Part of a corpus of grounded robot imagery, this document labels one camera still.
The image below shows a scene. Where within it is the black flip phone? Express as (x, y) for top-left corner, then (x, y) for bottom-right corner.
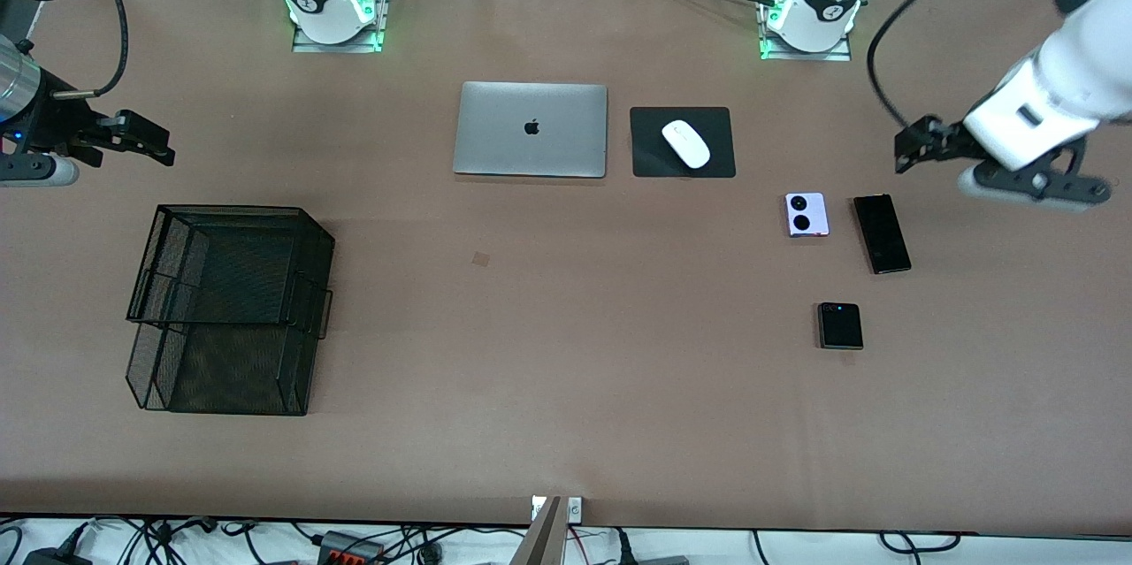
(816, 302), (865, 351)

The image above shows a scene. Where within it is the white metal bracket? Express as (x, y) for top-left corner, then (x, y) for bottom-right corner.
(531, 497), (584, 523)

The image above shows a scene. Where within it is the black mesh stacked tray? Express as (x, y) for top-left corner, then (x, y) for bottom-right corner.
(125, 204), (336, 417)

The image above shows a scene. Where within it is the white computer mouse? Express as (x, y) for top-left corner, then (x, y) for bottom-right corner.
(662, 119), (711, 170)

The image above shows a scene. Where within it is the black mouse pad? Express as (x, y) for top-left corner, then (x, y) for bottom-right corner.
(630, 106), (737, 179)

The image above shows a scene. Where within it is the grey metal post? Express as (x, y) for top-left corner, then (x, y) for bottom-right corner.
(511, 497), (564, 565)

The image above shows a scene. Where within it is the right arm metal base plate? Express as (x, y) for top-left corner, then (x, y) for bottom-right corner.
(292, 0), (391, 54)

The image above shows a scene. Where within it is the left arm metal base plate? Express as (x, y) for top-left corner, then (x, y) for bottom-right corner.
(759, 0), (853, 63)

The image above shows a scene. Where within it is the black looped floor cable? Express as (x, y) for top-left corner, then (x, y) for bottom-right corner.
(878, 531), (962, 554)

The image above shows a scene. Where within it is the black slab smartphone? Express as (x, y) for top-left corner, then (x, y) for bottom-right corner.
(853, 193), (913, 275)

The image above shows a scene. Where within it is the black plastic box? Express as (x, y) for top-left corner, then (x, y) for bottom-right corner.
(22, 547), (94, 565)

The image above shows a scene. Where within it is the black orange power adapter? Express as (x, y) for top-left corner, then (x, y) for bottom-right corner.
(317, 530), (387, 565)

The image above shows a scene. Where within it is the lilac flip phone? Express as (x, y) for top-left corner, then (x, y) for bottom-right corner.
(785, 192), (830, 238)

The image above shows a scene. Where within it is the silver closed laptop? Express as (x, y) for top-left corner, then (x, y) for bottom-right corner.
(453, 81), (609, 179)

